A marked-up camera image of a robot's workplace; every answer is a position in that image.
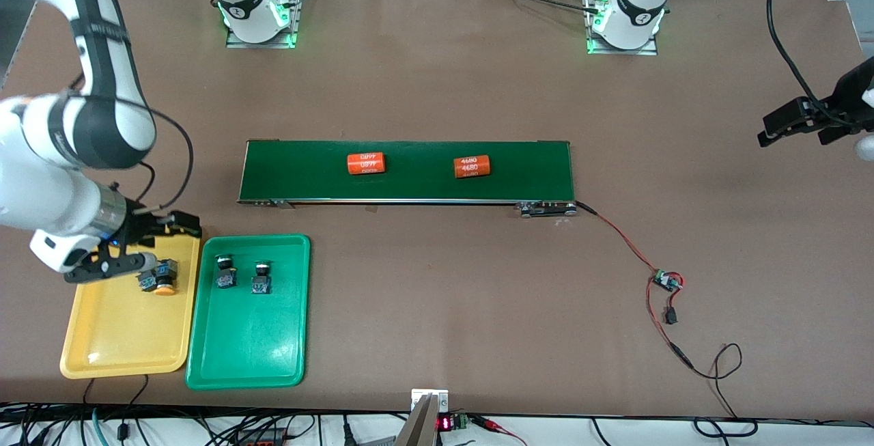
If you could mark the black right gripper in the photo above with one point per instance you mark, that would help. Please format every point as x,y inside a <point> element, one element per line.
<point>138,227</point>

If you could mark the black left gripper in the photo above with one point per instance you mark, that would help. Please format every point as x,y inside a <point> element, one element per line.
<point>849,95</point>

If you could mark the yellow mushroom push button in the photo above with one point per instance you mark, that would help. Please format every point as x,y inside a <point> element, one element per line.
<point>147,283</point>
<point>165,281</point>

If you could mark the green push button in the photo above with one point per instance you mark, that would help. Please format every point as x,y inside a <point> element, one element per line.
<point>226,274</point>
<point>261,281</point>

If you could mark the orange cylinder white print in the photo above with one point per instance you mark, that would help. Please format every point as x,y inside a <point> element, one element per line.
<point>472,166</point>
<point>367,164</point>

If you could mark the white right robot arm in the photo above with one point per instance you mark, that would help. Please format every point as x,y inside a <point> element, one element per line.
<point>41,193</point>

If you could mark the yellow plastic tray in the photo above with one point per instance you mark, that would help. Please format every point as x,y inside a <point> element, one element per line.
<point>116,337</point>

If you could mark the green plastic tray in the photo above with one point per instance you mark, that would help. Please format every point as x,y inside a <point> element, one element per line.
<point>252,343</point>

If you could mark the small green circuit board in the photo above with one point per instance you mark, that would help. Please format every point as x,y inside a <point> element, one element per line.
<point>664,281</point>

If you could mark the orange power strip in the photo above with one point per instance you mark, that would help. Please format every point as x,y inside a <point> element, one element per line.
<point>263,439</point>

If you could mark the green conveyor belt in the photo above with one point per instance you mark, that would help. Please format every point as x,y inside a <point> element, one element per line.
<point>423,173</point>

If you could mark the red digit display module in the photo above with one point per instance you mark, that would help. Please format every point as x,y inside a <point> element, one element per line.
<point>444,423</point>

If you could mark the green terminal block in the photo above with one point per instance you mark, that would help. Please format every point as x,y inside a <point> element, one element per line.
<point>461,422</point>

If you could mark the red clip lead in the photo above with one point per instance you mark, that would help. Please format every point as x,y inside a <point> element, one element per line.
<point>495,427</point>

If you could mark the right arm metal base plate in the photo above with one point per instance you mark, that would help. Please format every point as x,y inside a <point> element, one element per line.
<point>259,44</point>

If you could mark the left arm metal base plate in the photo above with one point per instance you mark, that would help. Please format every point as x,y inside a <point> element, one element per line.
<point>625,52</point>

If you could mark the grey metal mount bracket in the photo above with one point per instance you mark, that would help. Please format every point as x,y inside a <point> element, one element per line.
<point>420,425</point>

